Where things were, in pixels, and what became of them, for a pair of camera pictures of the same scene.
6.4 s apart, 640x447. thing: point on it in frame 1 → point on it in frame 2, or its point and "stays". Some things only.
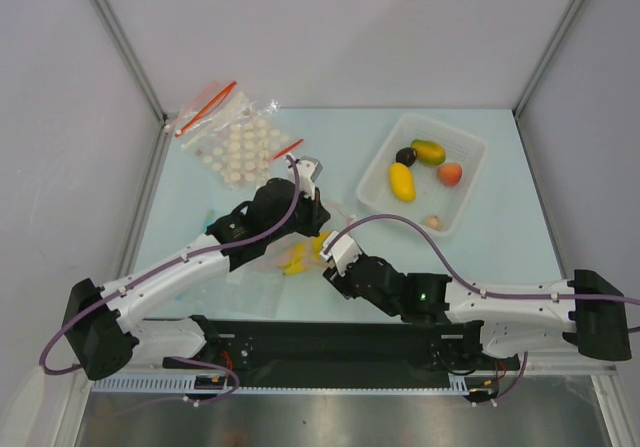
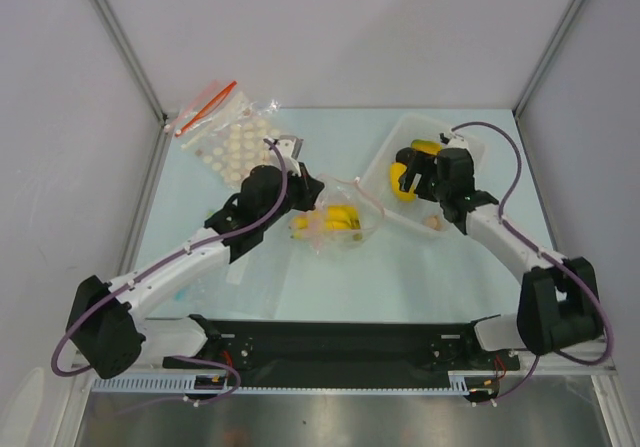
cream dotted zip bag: [241, 148] stays
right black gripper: [338, 275] → [417, 174]
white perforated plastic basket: [433, 196] stays
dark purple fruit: [406, 155] stays
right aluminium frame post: [555, 36] stays
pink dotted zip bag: [299, 253] → [347, 214]
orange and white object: [215, 104] stays
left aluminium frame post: [117, 29] stays
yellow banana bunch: [304, 252] → [338, 217]
